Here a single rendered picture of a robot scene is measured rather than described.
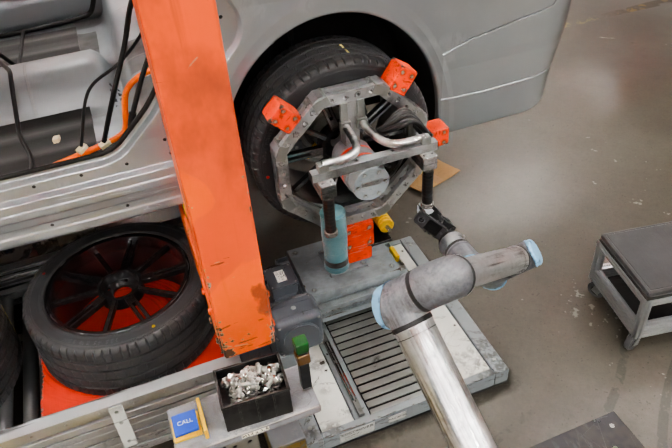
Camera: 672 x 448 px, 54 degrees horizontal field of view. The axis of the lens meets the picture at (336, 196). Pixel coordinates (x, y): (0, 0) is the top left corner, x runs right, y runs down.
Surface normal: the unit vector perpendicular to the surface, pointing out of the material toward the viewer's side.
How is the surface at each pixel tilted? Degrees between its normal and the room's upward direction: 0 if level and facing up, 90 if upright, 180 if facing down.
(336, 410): 0
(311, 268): 0
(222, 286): 90
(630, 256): 0
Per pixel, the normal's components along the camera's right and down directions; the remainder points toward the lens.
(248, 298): 0.36, 0.55
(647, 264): -0.06, -0.79
